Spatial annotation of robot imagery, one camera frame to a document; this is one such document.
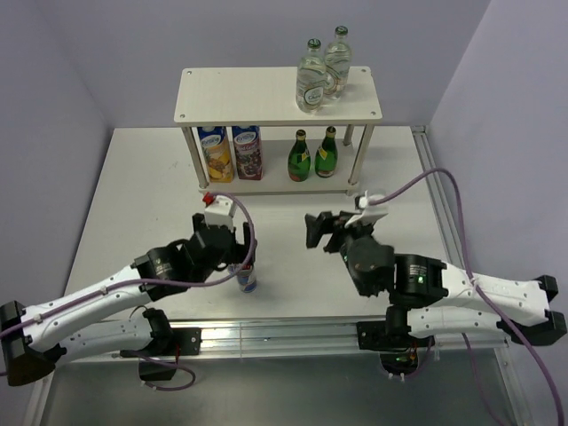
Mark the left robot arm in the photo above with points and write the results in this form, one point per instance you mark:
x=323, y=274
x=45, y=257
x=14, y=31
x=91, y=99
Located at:
x=36, y=339

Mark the aluminium rail frame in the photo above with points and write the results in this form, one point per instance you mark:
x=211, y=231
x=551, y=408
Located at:
x=427, y=296

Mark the green glass bottle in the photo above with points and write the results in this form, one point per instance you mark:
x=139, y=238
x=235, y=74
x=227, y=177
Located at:
x=326, y=156
x=299, y=159

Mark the clear bottle green cap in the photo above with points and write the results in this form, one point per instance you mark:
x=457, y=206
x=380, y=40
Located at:
x=337, y=58
x=311, y=78

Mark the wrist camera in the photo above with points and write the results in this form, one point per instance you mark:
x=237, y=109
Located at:
x=367, y=212
x=219, y=210

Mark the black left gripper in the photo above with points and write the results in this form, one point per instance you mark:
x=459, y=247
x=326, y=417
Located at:
x=239, y=252

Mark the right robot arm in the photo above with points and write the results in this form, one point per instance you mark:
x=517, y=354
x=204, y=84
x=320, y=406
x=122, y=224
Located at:
x=429, y=296

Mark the pineapple juice carton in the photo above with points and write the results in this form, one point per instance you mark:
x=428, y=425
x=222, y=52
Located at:
x=217, y=154

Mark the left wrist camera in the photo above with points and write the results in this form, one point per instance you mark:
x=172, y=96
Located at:
x=219, y=210

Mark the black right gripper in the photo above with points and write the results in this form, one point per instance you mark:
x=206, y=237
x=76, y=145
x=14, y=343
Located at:
x=315, y=226

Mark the white two-tier shelf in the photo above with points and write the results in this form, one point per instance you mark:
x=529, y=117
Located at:
x=265, y=96

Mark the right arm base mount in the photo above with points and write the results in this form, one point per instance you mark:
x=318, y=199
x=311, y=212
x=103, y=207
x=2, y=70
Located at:
x=398, y=352

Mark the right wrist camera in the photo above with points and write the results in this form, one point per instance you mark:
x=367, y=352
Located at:
x=367, y=212

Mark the red grape juice carton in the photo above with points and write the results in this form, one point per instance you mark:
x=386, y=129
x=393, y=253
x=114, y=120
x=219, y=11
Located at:
x=247, y=147

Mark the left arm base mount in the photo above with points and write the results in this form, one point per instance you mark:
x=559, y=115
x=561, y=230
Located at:
x=156, y=367

